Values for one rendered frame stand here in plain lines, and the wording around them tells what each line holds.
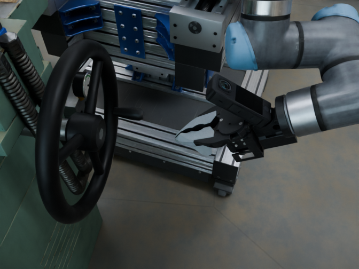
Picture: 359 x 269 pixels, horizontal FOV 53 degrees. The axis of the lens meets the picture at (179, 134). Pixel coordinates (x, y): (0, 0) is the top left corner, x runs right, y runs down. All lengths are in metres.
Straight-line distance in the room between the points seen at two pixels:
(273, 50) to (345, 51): 0.11
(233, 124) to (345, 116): 0.17
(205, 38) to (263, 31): 0.37
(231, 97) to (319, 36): 0.16
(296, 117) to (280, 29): 0.13
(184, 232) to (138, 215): 0.19
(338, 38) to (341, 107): 0.11
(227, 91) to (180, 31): 0.40
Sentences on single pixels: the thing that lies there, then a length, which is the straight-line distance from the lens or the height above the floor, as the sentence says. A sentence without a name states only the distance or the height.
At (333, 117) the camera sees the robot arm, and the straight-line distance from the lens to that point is 0.57.
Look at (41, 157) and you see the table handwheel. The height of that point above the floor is 0.90.
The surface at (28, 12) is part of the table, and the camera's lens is 0.78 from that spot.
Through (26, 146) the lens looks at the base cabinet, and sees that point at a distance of 0.80.
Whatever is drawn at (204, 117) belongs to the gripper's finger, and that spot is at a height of 0.76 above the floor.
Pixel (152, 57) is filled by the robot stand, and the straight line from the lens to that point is 1.19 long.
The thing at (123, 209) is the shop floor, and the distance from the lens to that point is 1.43.
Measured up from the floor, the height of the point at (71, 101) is 0.62.
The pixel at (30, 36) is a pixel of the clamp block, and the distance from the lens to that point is 0.59.
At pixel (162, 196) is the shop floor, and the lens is 1.44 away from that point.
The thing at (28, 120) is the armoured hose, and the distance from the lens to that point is 0.57.
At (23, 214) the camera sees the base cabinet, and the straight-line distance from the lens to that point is 0.84.
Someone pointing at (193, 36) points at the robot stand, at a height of 0.72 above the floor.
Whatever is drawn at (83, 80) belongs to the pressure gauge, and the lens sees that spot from 0.88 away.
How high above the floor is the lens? 1.25
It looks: 50 degrees down
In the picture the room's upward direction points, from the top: straight up
